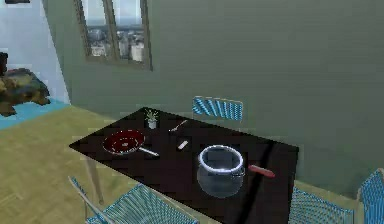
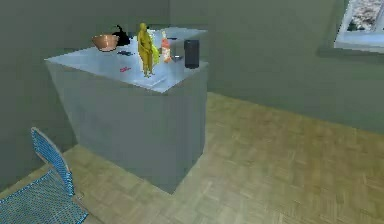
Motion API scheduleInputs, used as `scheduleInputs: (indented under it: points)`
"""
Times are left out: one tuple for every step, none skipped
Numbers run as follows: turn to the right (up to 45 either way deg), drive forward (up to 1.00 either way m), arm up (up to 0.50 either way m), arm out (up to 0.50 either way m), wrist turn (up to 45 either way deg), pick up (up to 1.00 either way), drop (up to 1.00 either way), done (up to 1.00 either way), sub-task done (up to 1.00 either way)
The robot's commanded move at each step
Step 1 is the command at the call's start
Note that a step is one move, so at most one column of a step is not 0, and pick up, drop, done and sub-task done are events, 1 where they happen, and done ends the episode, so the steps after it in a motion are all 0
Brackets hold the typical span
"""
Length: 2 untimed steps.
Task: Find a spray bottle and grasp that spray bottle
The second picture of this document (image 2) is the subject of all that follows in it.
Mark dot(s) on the blue woven chair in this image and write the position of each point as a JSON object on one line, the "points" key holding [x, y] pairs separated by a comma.
{"points": [[43, 196]]}

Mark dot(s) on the grey counter cabinet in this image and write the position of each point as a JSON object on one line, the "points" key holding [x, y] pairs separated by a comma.
{"points": [[140, 126]]}

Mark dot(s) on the yellow human statue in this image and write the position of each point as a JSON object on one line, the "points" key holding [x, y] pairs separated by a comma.
{"points": [[146, 50]]}

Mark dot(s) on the copper bowl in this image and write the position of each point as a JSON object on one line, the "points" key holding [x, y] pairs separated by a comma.
{"points": [[105, 42]]}

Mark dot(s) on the black cylinder canister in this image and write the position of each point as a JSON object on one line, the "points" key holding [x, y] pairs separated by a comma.
{"points": [[191, 53]]}

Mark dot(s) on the black kettle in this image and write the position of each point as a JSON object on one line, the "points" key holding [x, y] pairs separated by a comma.
{"points": [[122, 37]]}

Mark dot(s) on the orange spray bottle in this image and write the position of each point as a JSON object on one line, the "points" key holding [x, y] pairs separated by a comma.
{"points": [[165, 48]]}

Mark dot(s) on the window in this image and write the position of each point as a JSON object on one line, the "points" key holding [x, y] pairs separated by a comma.
{"points": [[361, 23]]}

